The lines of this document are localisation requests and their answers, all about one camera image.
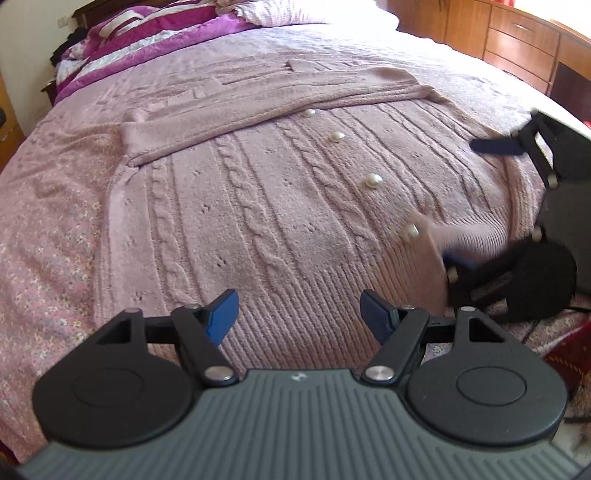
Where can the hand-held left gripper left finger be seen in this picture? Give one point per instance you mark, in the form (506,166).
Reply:
(224,310)

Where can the checked pillow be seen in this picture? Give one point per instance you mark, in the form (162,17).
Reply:
(295,14)

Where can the wooden wardrobe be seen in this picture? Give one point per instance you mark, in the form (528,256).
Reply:
(9,124)

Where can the dark wooden headboard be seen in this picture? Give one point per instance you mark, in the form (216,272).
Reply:
(101,11)

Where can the wooden cabinet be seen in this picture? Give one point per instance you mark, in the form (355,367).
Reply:
(508,37)

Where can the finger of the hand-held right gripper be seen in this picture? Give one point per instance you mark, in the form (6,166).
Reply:
(498,146)
(466,272)

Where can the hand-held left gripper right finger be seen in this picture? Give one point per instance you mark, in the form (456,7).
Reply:
(376,310)

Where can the red patterned rug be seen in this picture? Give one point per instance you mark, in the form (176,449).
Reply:
(572,364)

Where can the dark wooden nightstand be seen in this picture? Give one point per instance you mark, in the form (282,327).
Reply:
(50,92)

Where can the white wall socket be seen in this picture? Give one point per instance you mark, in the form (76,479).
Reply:
(63,21)

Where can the purple and white quilt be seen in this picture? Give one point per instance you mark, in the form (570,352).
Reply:
(138,46)

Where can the dark clothes pile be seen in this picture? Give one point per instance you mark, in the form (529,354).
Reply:
(62,46)

